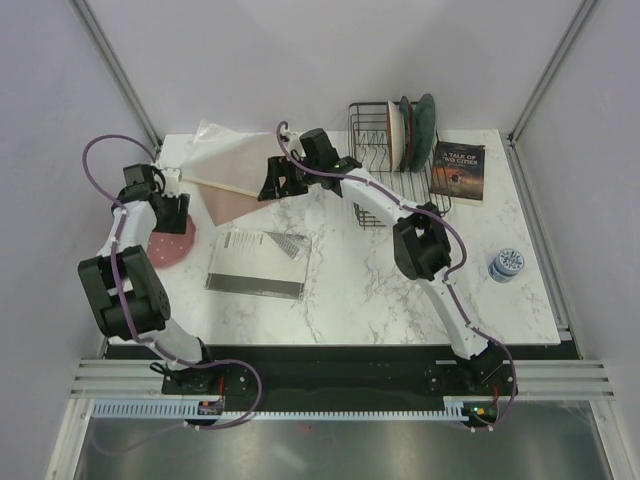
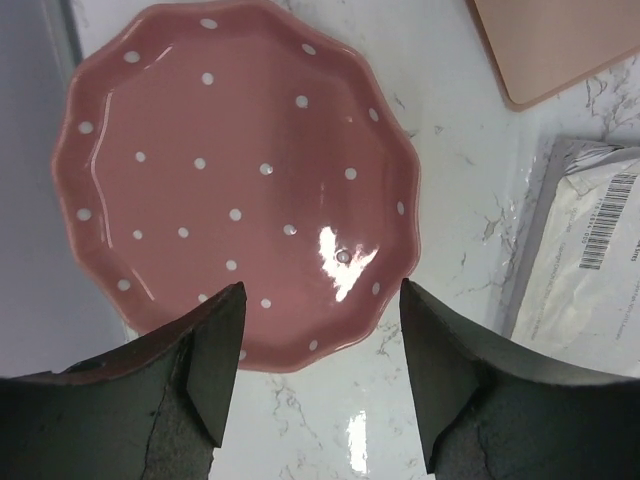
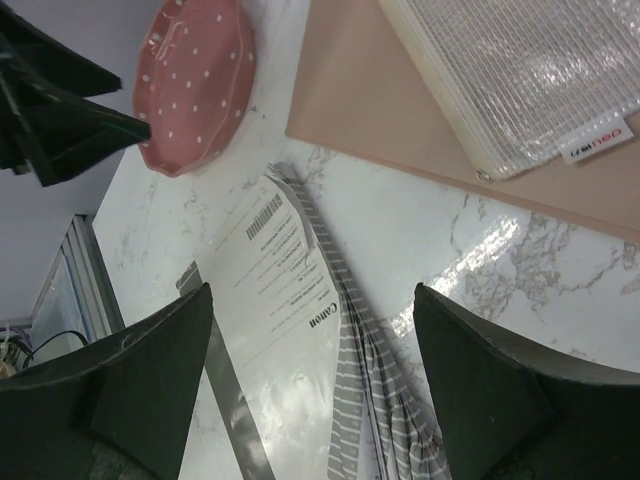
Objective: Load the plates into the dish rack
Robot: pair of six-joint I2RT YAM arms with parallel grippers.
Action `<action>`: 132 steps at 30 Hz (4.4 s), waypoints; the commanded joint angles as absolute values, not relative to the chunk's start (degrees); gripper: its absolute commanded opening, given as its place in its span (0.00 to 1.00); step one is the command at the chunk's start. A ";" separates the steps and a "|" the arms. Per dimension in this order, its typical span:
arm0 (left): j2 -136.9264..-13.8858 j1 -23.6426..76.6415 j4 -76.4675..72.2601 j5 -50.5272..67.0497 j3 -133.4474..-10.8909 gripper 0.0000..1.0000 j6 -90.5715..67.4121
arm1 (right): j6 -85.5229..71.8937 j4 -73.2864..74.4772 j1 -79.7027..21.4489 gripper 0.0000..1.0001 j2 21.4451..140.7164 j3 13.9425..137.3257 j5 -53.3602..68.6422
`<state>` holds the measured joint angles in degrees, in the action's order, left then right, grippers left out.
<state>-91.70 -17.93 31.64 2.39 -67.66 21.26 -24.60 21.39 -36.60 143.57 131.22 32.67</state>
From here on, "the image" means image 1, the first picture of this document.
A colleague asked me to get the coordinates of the white slotted cable duct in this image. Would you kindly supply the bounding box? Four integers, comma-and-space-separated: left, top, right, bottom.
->
91, 399, 497, 421

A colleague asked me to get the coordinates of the purple cable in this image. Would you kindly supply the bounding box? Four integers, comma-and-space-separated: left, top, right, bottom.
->
275, 119, 517, 434
81, 133, 264, 455

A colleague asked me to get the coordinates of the orange flower pattern plate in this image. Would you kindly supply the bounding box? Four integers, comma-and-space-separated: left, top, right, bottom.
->
386, 101, 406, 172

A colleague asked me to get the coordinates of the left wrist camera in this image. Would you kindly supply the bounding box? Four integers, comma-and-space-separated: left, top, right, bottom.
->
161, 167, 182, 198

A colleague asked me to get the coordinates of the Tale of Two Cities book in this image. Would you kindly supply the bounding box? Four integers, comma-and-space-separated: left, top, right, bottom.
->
431, 142, 486, 204

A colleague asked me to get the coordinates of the Canon manual in plastic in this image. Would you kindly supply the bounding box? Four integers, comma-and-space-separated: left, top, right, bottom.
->
205, 228, 312, 300

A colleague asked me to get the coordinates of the grey-green ceramic plate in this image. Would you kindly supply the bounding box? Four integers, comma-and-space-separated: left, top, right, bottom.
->
409, 94, 437, 172

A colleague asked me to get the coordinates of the blue white ceramic cup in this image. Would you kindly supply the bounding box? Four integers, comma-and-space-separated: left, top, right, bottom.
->
488, 248, 525, 283

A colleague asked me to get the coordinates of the dark blue glazed plate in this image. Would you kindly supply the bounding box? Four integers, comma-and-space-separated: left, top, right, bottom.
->
399, 96, 415, 172

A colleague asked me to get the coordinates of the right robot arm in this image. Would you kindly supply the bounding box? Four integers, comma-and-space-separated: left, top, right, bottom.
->
257, 121, 511, 394

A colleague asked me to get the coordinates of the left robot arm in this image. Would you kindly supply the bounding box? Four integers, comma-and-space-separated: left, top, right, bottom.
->
78, 164, 220, 393

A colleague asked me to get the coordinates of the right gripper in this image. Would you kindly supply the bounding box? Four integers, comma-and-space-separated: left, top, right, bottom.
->
258, 156, 319, 203

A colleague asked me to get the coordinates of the pink cutting mat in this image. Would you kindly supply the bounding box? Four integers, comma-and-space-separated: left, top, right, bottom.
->
198, 185, 268, 226

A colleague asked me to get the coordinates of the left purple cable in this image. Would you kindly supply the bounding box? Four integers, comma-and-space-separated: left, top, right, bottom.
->
81, 133, 264, 455

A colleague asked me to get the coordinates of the black wire dish rack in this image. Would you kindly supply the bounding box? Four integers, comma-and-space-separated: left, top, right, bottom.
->
348, 101, 452, 217

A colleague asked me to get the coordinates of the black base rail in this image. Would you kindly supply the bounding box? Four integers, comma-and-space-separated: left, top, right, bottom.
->
104, 343, 521, 419

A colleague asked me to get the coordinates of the pink polka dot plate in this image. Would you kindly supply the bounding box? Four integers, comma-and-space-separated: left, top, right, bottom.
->
146, 215, 196, 269

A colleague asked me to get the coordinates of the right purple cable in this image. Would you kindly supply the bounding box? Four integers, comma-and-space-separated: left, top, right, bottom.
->
275, 119, 517, 434

